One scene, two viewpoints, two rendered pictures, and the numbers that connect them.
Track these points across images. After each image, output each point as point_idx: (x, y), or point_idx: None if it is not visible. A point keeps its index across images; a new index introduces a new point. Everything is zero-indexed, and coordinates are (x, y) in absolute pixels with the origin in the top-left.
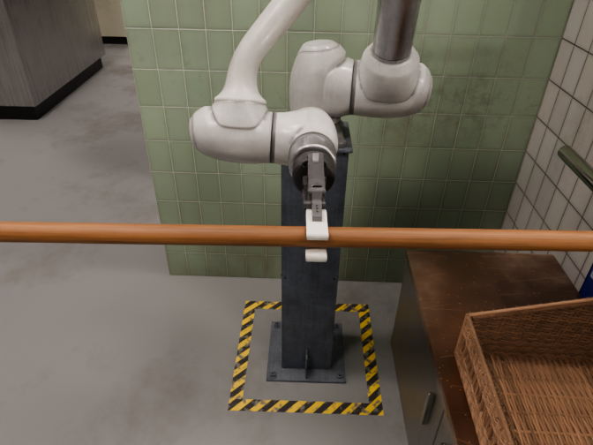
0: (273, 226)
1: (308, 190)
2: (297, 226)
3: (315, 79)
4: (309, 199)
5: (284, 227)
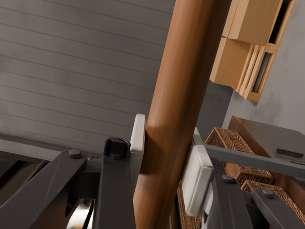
0: (164, 52)
1: (69, 150)
2: (151, 112)
3: None
4: (102, 161)
5: (157, 80)
